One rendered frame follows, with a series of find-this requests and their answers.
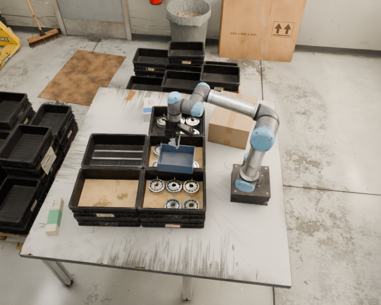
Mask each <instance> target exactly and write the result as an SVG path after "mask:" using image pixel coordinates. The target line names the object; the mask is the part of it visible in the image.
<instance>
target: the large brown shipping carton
mask: <svg viewBox="0 0 381 305"><path fill-rule="evenodd" d="M221 93H224V94H227V95H230V96H233V97H237V98H239V99H242V100H246V101H248V102H251V103H255V104H257V101H258V97H253V96H247V95H243V94H237V93H231V92H228V91H222V90H221ZM252 122H253V120H252V118H251V117H248V116H245V115H242V114H239V113H236V112H233V111H230V110H227V109H224V108H221V107H218V106H215V109H214V111H213V114H212V117H211V119H210V122H209V132H208V140H207V141H208V142H213V143H217V144H221V145H226V146H231V147H234V148H239V149H244V150H246V146H247V142H248V139H249V134H250V130H251V127H252Z"/></svg>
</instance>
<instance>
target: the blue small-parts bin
mask: <svg viewBox="0 0 381 305"><path fill-rule="evenodd" d="M194 158H195V146H186V145H179V148H178V149H176V147H174V146H171V145H169V144H164V143H162V144H161V147H160V153H159V156H158V162H157V166H158V171H165V172H179V173H186V174H192V173H193V167H194Z"/></svg>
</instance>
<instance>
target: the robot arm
mask: <svg viewBox="0 0 381 305"><path fill-rule="evenodd" d="M203 102H206V103H210V104H212V105H216V106H218V107H221V108H224V109H227V110H230V111H233V112H236V113H239V114H242V115H245V116H248V117H251V118H252V120H254V121H256V123H255V127H254V129H253V132H252V134H251V136H250V145H251V147H250V150H249V152H247V153H245V155H244V160H243V164H242V165H241V169H240V171H239V174H238V177H237V179H236V182H235V186H236V187H237V188H238V189H239V190H241V191H244V192H252V191H253V190H254V188H255V186H256V185H258V184H259V183H260V181H261V173H260V170H261V165H262V161H263V158H264V156H265V153H266V151H268V150H270V148H271V147H272V146H273V145H274V143H275V138H276V134H277V132H278V128H279V124H280V120H279V116H278V115H277V113H276V112H275V111H274V110H273V109H271V108H270V107H268V106H266V105H263V104H261V103H257V104H255V103H251V102H248V101H246V100H242V99H239V98H237V97H233V96H230V95H227V94H224V93H220V92H218V91H215V90H211V89H210V87H209V86H208V84H207V83H204V82H201V83H199V84H198V85H197V86H196V87H195V89H194V92H193V93H192V95H191V97H190V98H189V100H188V99H184V98H182V96H181V94H180V93H179V92H175V91H174V92H171V93H169V94H168V101H167V103H168V116H166V119H165V122H166V127H165V130H164V137H165V138H168V139H170V141H171V142H169V145H171V146H174V147H176V149H178V148H179V145H180V133H181V132H183V133H185V134H187V135H188V136H190V137H193V136H194V134H195V130H193V129H192V128H190V127H189V126H187V125H185V124H183V123H182V122H181V113H185V114H189V115H192V116H197V117H200V116H201V115H202V114H203V111H204V104H203ZM165 133H166V135H165Z"/></svg>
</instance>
